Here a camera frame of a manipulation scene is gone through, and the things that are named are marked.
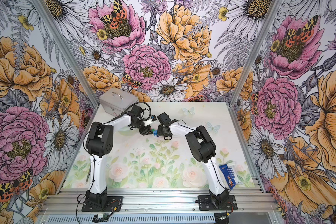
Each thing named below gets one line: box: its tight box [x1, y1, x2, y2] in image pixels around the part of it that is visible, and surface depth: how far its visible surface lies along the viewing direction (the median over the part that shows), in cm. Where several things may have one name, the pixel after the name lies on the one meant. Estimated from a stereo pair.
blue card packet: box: [218, 163, 237, 190], surface depth 82 cm
